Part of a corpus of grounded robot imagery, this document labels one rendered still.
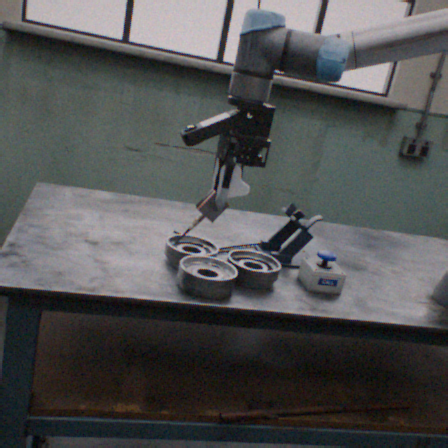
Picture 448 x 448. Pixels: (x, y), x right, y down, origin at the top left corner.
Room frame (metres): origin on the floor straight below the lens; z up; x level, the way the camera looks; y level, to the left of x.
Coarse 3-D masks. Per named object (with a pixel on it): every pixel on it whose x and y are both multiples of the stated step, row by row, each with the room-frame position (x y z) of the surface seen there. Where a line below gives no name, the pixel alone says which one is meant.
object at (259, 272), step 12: (240, 252) 1.02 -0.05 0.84; (252, 252) 1.03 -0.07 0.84; (240, 264) 0.97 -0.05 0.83; (252, 264) 1.00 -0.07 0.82; (276, 264) 1.00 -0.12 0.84; (240, 276) 0.93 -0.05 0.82; (252, 276) 0.93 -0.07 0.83; (264, 276) 0.93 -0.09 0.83; (276, 276) 0.95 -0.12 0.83; (252, 288) 0.93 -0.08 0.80; (264, 288) 0.94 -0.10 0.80
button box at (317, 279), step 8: (304, 264) 1.03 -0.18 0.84; (312, 264) 1.01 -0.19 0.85; (320, 264) 1.01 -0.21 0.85; (328, 264) 1.02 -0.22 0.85; (336, 264) 1.04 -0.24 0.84; (304, 272) 1.02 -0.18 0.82; (312, 272) 0.98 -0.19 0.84; (320, 272) 0.98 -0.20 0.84; (328, 272) 0.99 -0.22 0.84; (336, 272) 1.00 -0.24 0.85; (304, 280) 1.01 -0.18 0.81; (312, 280) 0.98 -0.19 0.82; (320, 280) 0.98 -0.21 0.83; (328, 280) 0.99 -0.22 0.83; (336, 280) 0.99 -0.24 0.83; (344, 280) 0.99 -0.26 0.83; (312, 288) 0.98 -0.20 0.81; (320, 288) 0.98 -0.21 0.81; (328, 288) 0.99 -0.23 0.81; (336, 288) 0.99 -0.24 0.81
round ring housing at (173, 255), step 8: (168, 240) 1.00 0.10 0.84; (176, 240) 1.03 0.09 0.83; (184, 240) 1.04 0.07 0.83; (192, 240) 1.04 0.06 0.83; (200, 240) 1.04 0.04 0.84; (208, 240) 1.03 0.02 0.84; (168, 248) 0.96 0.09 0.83; (176, 248) 0.95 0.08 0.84; (184, 248) 1.01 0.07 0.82; (192, 248) 1.01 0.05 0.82; (200, 248) 1.01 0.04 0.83; (216, 248) 1.00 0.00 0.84; (168, 256) 0.96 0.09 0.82; (176, 256) 0.95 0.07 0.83; (184, 256) 0.94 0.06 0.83; (208, 256) 0.96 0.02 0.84; (216, 256) 0.98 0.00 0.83; (176, 264) 0.95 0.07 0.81
